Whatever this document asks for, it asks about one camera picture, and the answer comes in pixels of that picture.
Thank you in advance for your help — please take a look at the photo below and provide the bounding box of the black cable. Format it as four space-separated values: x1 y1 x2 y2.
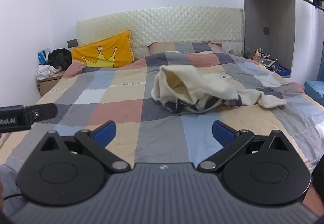
2 193 24 201

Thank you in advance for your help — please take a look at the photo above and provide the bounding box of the person's grey clothing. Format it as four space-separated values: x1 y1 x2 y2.
0 163 26 214

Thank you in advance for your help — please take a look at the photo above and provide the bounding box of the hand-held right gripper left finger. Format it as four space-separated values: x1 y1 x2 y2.
40 120 131 173

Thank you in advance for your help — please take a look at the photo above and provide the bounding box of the cream sweater with dark stripes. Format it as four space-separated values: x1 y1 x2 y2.
151 65 287 114

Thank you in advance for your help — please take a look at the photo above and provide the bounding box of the cluster of cosmetic bottles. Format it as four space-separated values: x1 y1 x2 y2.
243 48 272 63

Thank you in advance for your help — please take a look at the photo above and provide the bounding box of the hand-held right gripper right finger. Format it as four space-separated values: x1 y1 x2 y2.
197 120 289 171

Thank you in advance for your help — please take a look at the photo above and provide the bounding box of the blue textured box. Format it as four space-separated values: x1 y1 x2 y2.
304 80 324 107

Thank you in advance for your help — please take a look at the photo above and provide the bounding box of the person's right forearm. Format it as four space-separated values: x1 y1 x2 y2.
302 160 324 215

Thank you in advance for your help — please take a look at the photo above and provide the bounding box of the blue tray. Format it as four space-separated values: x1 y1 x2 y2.
270 61 291 74

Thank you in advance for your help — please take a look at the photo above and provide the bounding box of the cream quilted headboard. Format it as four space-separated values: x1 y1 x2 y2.
77 7 245 61

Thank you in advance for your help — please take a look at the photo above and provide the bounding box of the grey built-in cabinet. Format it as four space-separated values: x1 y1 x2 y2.
239 0 324 80

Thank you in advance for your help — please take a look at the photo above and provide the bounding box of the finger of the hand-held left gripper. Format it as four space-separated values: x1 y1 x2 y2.
24 103 58 123

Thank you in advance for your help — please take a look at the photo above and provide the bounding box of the checked pillow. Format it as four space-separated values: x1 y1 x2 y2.
149 42 223 54

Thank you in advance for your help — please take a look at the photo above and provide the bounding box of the checked patchwork quilt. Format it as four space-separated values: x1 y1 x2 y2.
0 50 324 189

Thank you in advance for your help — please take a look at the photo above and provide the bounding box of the wooden nightstand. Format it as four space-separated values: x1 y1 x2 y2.
36 71 67 98

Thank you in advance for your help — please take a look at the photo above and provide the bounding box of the black cloth bundle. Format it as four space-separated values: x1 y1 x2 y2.
47 48 73 71

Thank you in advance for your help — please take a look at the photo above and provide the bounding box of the yellow crown pillow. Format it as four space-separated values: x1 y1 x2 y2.
71 29 134 69

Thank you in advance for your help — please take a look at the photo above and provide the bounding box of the white crumpled cloth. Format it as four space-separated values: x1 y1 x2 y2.
35 64 63 81

